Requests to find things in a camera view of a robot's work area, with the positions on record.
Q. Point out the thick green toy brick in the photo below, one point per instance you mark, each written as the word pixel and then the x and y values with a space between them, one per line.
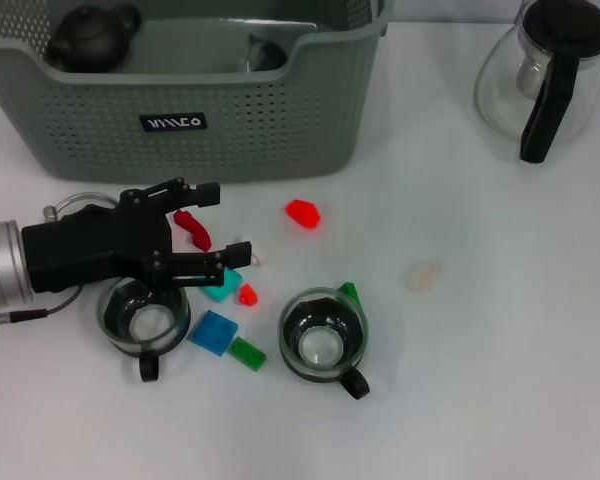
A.
pixel 351 291

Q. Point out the blue square toy brick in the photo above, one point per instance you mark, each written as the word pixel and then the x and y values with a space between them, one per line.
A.
pixel 212 332

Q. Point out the flat green toy brick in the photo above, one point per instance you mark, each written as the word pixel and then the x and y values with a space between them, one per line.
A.
pixel 247 354

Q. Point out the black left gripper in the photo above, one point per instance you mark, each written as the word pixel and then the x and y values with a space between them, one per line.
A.
pixel 90 245

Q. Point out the teal square toy brick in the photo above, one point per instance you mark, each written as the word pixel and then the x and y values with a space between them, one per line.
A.
pixel 227 291

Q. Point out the silver plug on left gripper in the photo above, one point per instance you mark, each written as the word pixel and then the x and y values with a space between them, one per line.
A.
pixel 51 214

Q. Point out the grey-green perforated storage bin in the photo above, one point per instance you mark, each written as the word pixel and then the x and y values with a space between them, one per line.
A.
pixel 260 125

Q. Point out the dark red curved block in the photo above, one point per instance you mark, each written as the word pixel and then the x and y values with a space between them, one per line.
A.
pixel 195 232

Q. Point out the dark clay teapot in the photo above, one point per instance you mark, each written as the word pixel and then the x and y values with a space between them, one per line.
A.
pixel 90 40

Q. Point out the white toy brick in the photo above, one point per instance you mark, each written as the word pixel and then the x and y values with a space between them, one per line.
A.
pixel 257 260

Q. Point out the small red toy block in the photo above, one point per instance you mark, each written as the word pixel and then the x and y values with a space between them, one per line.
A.
pixel 247 296

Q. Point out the beige toy brick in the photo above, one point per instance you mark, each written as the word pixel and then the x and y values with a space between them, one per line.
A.
pixel 422 277

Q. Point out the large red toy block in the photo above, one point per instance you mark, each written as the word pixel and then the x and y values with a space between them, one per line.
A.
pixel 302 214

